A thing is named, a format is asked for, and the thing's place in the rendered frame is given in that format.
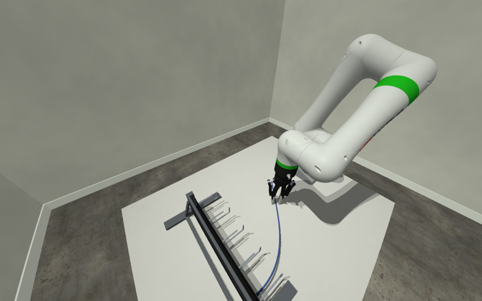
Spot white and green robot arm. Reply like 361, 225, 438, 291
274, 34, 437, 183

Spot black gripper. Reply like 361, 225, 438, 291
267, 173, 296, 205

